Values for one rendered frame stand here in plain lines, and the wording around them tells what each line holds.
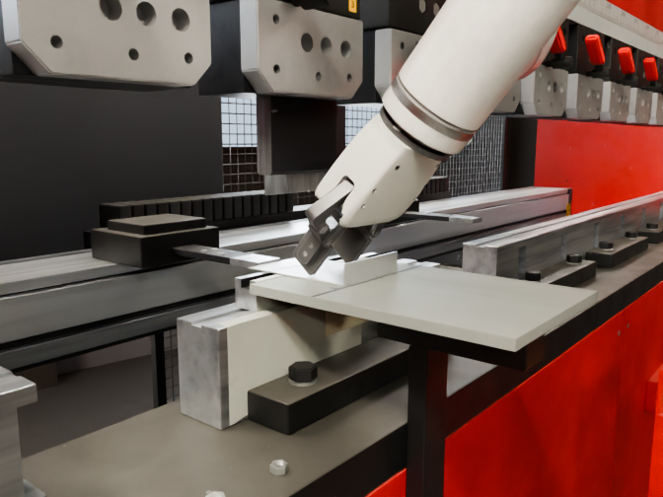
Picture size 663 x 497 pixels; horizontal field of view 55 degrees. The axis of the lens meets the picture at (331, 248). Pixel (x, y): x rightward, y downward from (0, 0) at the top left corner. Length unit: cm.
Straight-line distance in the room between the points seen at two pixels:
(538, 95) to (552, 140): 173
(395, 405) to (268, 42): 36
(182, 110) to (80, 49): 74
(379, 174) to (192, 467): 28
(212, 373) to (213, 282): 33
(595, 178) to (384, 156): 225
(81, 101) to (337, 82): 55
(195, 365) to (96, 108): 60
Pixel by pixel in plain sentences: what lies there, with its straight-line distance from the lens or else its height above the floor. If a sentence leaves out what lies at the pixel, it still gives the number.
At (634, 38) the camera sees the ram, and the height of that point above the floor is 136.
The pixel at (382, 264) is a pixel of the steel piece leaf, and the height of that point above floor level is 101.
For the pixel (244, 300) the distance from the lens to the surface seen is 63.
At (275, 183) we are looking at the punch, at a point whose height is 109.
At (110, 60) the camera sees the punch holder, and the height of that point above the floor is 119.
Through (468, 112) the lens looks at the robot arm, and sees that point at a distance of 53.
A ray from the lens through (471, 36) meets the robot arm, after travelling 51.
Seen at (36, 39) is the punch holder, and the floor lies 119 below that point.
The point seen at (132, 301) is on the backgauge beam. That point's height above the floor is 93.
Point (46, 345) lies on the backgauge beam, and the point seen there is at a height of 91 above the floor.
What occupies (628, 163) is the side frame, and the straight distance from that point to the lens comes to 272.
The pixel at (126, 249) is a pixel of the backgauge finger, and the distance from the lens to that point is 79.
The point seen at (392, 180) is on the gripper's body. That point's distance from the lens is 55.
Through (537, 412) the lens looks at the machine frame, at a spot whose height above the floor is 77.
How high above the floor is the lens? 113
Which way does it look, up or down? 10 degrees down
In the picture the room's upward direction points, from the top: straight up
